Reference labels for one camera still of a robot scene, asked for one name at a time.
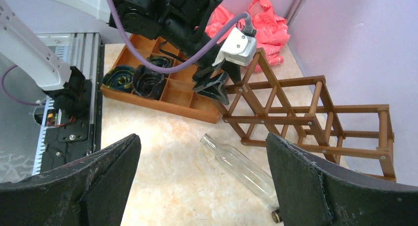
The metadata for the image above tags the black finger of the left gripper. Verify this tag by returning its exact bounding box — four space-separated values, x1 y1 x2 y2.
192 67 229 105

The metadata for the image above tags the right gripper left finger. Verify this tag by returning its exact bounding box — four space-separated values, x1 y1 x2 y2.
0 134 141 226

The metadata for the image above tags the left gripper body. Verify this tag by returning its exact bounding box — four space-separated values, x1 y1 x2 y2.
159 14 220 68

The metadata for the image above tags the wooden compartment tray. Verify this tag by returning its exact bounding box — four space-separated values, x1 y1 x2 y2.
101 46 220 123

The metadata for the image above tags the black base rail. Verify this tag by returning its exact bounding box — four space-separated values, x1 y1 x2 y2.
32 33 105 175

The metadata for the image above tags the rolled dark belt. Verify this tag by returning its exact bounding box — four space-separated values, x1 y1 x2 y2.
102 65 135 93
132 55 173 100

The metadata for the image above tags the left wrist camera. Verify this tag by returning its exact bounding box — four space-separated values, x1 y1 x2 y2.
212 28 257 67

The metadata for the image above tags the clear glass bottle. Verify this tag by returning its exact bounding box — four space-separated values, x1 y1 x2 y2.
200 133 279 208

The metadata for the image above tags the brown wooden wine rack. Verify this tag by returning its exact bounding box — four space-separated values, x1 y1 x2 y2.
214 48 396 182

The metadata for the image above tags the rolled dark belt upper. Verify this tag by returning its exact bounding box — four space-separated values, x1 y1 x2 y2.
132 55 173 100

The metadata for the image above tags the rolled dark belt lower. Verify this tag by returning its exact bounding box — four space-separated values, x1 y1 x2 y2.
102 65 135 93

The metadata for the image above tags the clear labelled liquor bottle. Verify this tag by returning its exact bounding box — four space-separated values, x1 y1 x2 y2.
271 208 283 224

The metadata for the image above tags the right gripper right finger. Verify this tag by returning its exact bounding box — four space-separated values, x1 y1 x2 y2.
266 133 418 226

